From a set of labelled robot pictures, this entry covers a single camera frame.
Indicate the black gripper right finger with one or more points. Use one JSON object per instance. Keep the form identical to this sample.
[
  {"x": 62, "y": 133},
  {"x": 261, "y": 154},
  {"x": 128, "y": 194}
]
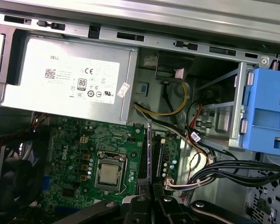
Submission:
[{"x": 168, "y": 210}]

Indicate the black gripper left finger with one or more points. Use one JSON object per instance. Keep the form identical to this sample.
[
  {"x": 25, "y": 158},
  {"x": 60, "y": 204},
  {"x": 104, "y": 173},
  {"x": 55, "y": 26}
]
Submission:
[{"x": 140, "y": 210}]

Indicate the silver CPU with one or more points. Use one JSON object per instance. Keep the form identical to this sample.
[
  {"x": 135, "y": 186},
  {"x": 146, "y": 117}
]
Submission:
[{"x": 109, "y": 173}]

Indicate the metal socket cover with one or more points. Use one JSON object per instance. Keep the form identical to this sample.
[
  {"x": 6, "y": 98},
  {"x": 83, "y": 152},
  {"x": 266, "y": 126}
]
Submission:
[{"x": 98, "y": 173}]

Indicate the green motherboard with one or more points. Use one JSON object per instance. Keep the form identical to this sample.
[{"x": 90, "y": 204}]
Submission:
[{"x": 107, "y": 140}]

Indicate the perforated metal disk cage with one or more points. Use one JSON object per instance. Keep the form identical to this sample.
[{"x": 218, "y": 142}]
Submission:
[{"x": 266, "y": 205}]

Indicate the grey metal disk bay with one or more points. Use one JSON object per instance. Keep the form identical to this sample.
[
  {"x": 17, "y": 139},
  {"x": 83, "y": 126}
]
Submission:
[{"x": 240, "y": 105}]

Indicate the black case fan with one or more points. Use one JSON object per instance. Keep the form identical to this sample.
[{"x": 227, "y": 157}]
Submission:
[{"x": 16, "y": 177}]

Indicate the blue plastic disk carrier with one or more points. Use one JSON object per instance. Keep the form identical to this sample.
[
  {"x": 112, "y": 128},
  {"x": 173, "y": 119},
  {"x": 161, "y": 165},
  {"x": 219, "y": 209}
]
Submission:
[{"x": 263, "y": 109}]

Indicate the black PC case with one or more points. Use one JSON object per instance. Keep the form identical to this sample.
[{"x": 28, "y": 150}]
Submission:
[{"x": 158, "y": 42}]

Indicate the grey power supply unit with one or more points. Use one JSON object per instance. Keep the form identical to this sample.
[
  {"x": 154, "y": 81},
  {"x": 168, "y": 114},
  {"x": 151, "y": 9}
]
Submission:
[{"x": 25, "y": 58}]

